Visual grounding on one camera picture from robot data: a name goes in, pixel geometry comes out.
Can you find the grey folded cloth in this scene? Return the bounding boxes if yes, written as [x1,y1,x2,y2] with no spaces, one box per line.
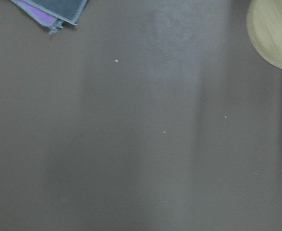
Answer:
[12,0,88,34]

